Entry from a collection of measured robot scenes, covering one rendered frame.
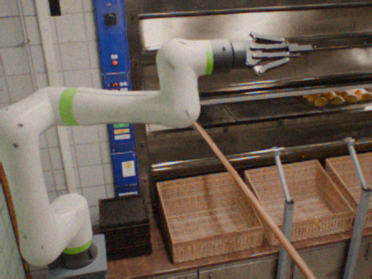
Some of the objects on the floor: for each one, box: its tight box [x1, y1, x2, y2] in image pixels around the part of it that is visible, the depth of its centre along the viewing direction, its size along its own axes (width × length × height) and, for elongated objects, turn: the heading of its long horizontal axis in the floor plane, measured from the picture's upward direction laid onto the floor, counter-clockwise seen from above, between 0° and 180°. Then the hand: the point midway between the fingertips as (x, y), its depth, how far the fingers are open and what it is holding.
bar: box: [152, 137, 372, 279], centre depth 240 cm, size 31×127×118 cm, turn 105°
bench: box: [91, 182, 372, 279], centre depth 275 cm, size 56×242×58 cm, turn 105°
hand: (298, 50), depth 111 cm, fingers closed
